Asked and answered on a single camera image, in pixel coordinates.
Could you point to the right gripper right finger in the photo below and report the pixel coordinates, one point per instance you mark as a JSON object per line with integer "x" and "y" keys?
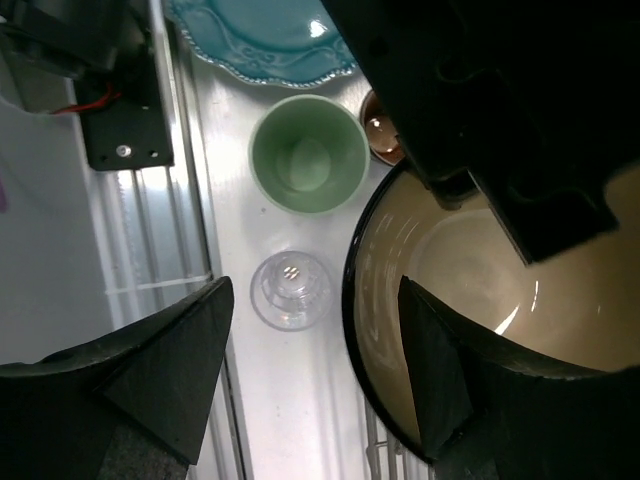
{"x": 489, "y": 408}

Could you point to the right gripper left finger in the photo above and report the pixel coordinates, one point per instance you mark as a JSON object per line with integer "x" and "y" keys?
{"x": 133, "y": 404}

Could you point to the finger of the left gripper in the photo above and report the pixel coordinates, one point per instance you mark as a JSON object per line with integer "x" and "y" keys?
{"x": 545, "y": 214}
{"x": 533, "y": 102}

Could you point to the blue floral ceramic bowl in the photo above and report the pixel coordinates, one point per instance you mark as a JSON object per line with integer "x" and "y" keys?
{"x": 581, "y": 306}

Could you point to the dark brown mug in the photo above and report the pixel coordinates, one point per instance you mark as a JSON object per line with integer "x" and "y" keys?
{"x": 381, "y": 134}

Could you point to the clear plastic glass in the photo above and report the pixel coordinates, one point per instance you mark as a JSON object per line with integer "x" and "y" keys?
{"x": 291, "y": 291}

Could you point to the green plastic cup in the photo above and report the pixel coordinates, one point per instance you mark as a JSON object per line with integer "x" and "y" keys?
{"x": 308, "y": 155}

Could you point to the teal scalloped plate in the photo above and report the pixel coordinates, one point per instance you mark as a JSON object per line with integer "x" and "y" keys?
{"x": 293, "y": 44}

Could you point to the grey wire dish rack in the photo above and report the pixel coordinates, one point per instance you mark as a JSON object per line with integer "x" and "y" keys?
{"x": 386, "y": 457}

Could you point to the aluminium extrusion rail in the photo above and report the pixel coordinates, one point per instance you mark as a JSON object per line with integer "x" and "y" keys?
{"x": 155, "y": 227}

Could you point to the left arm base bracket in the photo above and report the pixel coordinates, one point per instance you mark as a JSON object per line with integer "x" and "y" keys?
{"x": 129, "y": 130}

